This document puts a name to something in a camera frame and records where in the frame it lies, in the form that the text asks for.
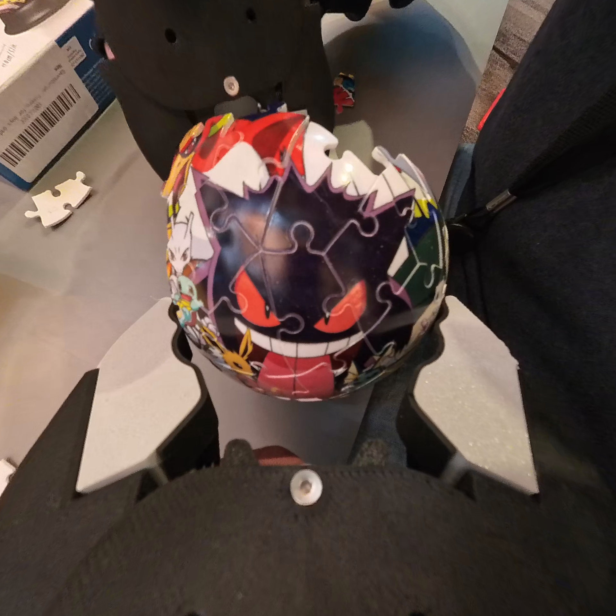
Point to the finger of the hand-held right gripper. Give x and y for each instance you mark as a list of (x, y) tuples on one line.
[(238, 107)]

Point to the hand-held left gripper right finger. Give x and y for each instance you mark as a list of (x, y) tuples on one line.
[(474, 404)]

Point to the single white puzzle piece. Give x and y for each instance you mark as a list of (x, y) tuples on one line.
[(57, 199)]

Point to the colourful puzzle ball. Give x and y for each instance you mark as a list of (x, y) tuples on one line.
[(298, 240)]

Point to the person's left hand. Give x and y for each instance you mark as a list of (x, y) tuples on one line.
[(276, 456)]

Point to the small red colourful puzzle piece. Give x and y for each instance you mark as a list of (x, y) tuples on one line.
[(342, 96)]

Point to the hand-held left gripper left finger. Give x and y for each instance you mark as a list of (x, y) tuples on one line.
[(139, 414)]

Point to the blue puzzle box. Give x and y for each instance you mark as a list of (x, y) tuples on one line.
[(48, 86)]

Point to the person's right forearm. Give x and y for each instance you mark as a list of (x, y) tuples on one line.
[(356, 7)]

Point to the orange red object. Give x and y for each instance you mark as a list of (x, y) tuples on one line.
[(493, 113)]

